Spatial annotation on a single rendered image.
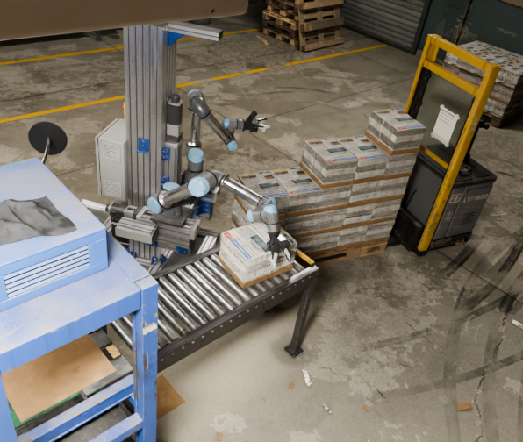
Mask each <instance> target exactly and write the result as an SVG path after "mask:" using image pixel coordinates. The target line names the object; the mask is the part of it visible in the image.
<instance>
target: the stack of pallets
mask: <svg viewBox="0 0 523 442"><path fill-rule="evenodd" d="M315 1H321V0H266V3H267V5H268V8H267V9H266V10H265V11H263V15H262V24H261V26H263V33H262V34H264V35H270V34H276V37H275V39H277V40H279V41H283V40H287V39H290V46H299V43H300V42H298V34H299V32H298V25H297V24H299V23H298V21H297V18H298V12H297V4H301V3H309V2H315ZM316 20H318V19H317V18H310V19H305V20H304V22H311V21H316Z"/></svg>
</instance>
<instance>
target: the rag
mask: <svg viewBox="0 0 523 442"><path fill-rule="evenodd" d="M76 230H77V228H76V226H75V224H74V223H73V222H72V221H71V220H70V219H69V218H67V217H65V216H64V215H62V214H61V213H60V212H59V211H57V209H56V208H55V207H54V205H53V203H52V202H51V201H50V200H49V199H48V198H47V197H46V196H44V197H41V198H37V199H32V200H21V201H19V200H14V199H7V200H3V201H2V202H1V203H0V246H1V245H4V244H10V243H14V242H18V241H21V240H24V239H29V238H31V237H35V236H59V235H63V234H67V233H70V232H73V231H76Z"/></svg>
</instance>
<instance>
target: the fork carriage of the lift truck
mask: <svg viewBox="0 0 523 442"><path fill-rule="evenodd" d="M422 226H423V225H421V224H420V223H419V222H418V221H417V220H416V219H415V218H414V217H413V216H412V215H410V214H409V213H408V212H407V211H406V210H405V209H404V208H403V207H402V206H401V205H400V207H399V210H398V214H397V217H396V219H395V224H394V225H393V226H392V229H391V234H392V235H393V236H396V237H397V238H398V239H399V240H400V241H401V242H400V243H401V244H402V245H403V246H404V248H405V249H406V250H407V251H408V252H410V251H413V249H414V247H415V245H416V243H417V240H418V237H419V234H420V232H421V229H422Z"/></svg>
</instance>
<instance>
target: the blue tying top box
mask: <svg viewBox="0 0 523 442"><path fill-rule="evenodd" d="M44 196H46V197H47V198H48V199H49V200H50V201H51V202H52V203H53V205H54V207H55V208H56V209H57V211H59V212H60V213H61V214H62V215H64V216H65V217H67V218H69V219H70V220H71V221H72V222H73V223H74V224H75V226H76V228H77V230H76V231H73V232H70V233H67V234H63V235H59V236H35V237H31V238H29V239H24V240H21V241H18V242H14V243H10V244H4V245H1V246H0V311H3V310H7V309H9V308H11V307H13V306H16V305H18V304H20V303H23V302H26V301H28V300H31V299H33V298H35V297H37V296H41V295H43V294H45V293H47V292H50V291H52V290H55V289H58V288H60V287H62V286H65V285H67V284H70V283H71V282H75V281H78V280H80V279H82V278H84V277H86V276H89V275H91V274H94V273H97V272H99V271H101V270H104V269H106V268H108V256H107V242H106V227H105V226H104V225H103V224H102V223H101V222H100V221H99V220H98V219H97V218H96V217H95V216H94V215H93V214H92V213H91V212H90V211H89V210H88V209H87V208H86V207H85V205H84V204H83V203H82V202H81V201H80V200H79V199H78V198H77V197H76V196H75V195H74V194H73V193H72V192H71V191H70V190H69V189H68V188H67V187H66V186H65V185H64V184H63V183H62V182H61V181H60V180H59V179H58V178H57V177H56V176H55V175H54V174H53V173H52V172H51V171H50V170H49V169H48V168H47V167H46V166H45V165H44V164H43V163H42V162H41V161H40V160H39V159H38V158H37V157H34V158H31V159H27V160H21V161H17V162H13V163H10V164H6V165H2V166H0V203H1V202H2V201H3V200H7V199H14V200H19V201H21V200H32V199H37V198H41V197H44Z"/></svg>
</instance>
